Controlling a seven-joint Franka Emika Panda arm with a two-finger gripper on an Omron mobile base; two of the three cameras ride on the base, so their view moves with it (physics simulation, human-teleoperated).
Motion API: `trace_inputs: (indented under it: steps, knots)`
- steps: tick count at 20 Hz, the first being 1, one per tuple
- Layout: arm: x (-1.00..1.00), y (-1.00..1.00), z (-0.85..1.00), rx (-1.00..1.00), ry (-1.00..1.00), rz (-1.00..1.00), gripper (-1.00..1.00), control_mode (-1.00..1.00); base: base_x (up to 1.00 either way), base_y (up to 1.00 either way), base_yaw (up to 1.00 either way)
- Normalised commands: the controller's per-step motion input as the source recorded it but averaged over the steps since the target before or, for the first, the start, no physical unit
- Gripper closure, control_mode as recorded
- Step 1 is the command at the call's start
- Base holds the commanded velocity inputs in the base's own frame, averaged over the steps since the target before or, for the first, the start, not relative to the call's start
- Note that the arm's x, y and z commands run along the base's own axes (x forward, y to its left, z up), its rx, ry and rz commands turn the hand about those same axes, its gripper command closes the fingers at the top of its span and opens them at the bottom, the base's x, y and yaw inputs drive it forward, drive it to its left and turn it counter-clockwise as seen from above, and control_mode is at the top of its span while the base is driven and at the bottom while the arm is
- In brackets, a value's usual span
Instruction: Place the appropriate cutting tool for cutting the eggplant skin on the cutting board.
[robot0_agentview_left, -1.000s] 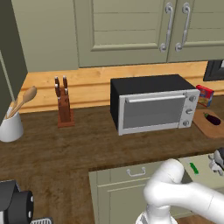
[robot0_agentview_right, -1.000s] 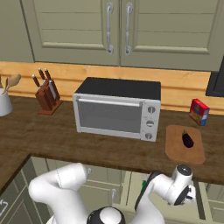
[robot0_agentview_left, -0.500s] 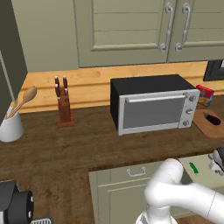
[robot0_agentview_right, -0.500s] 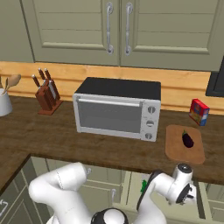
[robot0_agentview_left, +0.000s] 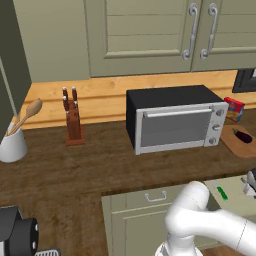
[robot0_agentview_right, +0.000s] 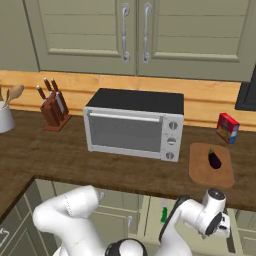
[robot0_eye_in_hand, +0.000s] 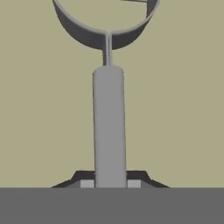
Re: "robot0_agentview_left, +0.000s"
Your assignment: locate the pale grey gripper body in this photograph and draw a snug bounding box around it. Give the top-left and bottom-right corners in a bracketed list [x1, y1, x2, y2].
[241, 175, 256, 198]

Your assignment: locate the wooden cutting board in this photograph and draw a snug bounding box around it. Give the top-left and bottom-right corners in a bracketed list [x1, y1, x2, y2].
[220, 124, 256, 159]

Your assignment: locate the purple eggplant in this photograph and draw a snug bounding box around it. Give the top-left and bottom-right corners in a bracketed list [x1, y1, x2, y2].
[232, 128, 254, 144]

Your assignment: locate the red food box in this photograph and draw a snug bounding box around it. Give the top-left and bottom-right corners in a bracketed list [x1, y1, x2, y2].
[223, 96, 246, 123]

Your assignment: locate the toaster oven glass door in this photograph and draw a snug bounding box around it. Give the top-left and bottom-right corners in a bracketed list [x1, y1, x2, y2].
[135, 105, 215, 155]

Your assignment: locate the green drawer front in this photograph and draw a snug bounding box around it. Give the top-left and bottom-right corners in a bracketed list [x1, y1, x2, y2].
[110, 184, 190, 214]

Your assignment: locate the black and silver toaster oven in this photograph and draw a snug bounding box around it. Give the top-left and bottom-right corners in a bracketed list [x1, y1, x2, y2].
[125, 84, 230, 156]

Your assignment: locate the wooden knife block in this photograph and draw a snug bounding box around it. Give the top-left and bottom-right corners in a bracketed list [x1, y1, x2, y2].
[65, 108, 86, 147]

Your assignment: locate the grey ridged object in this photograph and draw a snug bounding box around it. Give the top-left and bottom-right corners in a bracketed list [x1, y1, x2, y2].
[34, 247, 62, 256]

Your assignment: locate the wooden spoon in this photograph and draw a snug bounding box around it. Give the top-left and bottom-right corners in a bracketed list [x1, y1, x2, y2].
[7, 97, 43, 136]

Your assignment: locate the black countertop appliance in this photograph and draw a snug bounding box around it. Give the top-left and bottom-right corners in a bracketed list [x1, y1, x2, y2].
[0, 205, 40, 256]

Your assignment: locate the white utensil pot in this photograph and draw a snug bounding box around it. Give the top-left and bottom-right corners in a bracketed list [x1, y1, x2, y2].
[0, 126, 28, 164]

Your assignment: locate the wooden spatula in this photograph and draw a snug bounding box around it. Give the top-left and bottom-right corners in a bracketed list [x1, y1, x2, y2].
[9, 113, 22, 134]

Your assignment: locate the plain green cupboard panel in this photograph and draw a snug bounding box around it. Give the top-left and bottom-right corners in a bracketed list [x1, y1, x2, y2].
[12, 0, 91, 84]

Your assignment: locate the dark grey tall cabinet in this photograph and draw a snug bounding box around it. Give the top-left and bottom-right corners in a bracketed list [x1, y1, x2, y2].
[0, 0, 33, 143]

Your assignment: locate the silver drawer handle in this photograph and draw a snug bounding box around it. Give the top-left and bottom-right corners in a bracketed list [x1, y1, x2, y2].
[144, 190, 168, 203]

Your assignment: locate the silver toaster oven door handle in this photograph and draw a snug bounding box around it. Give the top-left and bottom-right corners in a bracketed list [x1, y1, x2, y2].
[143, 107, 214, 119]

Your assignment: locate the green wall cupboard door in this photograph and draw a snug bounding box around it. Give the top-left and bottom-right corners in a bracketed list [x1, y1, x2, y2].
[191, 0, 256, 73]
[84, 0, 203, 79]

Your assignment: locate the curved silver cupboard handle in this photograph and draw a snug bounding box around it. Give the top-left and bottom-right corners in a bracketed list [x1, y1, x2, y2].
[182, 2, 199, 61]
[199, 2, 219, 61]

